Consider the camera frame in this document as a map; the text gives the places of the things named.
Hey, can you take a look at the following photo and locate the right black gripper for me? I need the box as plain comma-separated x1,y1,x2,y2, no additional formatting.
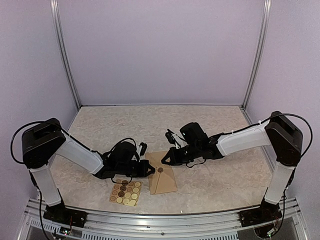
161,143,201,166

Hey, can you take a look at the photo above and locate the round sticker sheet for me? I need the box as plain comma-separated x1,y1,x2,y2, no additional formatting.
109,178,143,207

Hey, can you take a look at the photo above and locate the right aluminium frame post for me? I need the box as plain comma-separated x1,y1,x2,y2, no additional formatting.
241,0,272,112

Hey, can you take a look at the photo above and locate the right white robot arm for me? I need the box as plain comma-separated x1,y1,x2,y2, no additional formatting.
161,111,307,222

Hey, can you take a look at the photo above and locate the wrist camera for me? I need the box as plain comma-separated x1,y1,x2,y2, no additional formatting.
165,129,182,149
137,142,148,156

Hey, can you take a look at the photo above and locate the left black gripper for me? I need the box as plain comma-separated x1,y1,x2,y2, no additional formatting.
116,159,156,178

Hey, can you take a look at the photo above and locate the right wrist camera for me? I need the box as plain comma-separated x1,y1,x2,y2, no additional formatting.
165,129,182,149

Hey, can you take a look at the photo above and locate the brown round seal sticker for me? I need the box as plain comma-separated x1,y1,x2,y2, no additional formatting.
157,167,164,173

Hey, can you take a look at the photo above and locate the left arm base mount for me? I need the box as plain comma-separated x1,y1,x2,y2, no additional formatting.
43,200,88,228

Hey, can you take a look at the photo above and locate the aluminium frame post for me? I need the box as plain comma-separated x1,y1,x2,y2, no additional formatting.
241,0,272,112
50,0,82,111

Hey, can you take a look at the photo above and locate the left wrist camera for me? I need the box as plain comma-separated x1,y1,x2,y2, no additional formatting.
137,142,148,156

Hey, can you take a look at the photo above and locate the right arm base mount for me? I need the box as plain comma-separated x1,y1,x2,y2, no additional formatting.
239,197,283,227

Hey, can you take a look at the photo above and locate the brown kraft envelope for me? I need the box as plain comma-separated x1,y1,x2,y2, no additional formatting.
145,151,178,195

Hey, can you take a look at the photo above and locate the left aluminium frame post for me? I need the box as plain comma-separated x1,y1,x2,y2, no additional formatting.
50,0,82,111

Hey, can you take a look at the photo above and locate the front aluminium rail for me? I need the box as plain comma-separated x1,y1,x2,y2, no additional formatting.
17,198,308,240

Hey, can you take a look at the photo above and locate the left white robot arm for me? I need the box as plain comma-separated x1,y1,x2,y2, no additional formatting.
12,118,156,223

